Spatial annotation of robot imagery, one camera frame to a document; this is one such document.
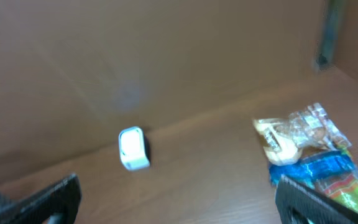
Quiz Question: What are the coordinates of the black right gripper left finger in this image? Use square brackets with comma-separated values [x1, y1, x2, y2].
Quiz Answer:
[0, 174, 82, 224]

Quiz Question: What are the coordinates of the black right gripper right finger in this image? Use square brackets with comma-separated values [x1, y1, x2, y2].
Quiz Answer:
[275, 175, 358, 224]

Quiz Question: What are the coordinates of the blue Oreo cookie pack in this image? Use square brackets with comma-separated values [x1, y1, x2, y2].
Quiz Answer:
[268, 151, 357, 185]

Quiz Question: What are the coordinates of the green snack packet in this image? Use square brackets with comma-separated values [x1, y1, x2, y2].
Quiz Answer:
[315, 146, 358, 220]

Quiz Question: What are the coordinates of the beige paper pouch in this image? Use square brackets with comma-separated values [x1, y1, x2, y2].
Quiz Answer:
[252, 103, 352, 166]

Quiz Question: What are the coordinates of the white barcode scanner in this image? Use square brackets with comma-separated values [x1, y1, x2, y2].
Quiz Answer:
[118, 126, 150, 171]

